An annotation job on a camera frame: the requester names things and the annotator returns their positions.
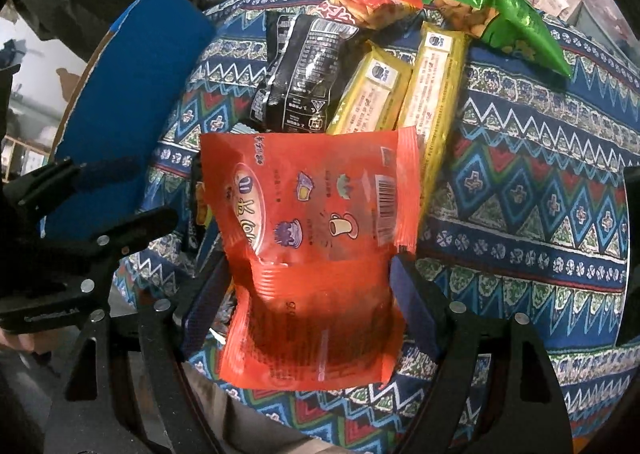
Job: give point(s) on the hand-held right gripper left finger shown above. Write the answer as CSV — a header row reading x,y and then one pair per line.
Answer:
x,y
202,319

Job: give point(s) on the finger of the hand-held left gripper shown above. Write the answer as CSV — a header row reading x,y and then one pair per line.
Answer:
x,y
107,169
135,229

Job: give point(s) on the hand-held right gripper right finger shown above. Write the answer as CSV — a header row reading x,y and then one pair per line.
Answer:
x,y
417,309

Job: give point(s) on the black packet yellow print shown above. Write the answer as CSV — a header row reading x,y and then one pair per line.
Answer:
x,y
191,234

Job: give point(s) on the blue cardboard box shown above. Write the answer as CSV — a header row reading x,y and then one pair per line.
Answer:
x,y
135,83

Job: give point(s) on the orange snack packet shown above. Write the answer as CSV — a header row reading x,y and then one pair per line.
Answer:
x,y
310,214

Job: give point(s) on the black snack packet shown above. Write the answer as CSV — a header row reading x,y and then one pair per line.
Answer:
x,y
300,73

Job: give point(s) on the short yellow snack packet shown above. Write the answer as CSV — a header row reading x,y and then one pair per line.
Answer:
x,y
370,93

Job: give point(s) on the long yellow snack packet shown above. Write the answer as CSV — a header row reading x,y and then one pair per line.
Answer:
x,y
435,83

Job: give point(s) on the green snack packet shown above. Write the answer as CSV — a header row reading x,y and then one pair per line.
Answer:
x,y
515,23

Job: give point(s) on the white door peeling paint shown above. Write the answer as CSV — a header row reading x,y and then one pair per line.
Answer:
x,y
45,83

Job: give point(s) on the blue patterned tablecloth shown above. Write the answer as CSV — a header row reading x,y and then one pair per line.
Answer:
x,y
525,184

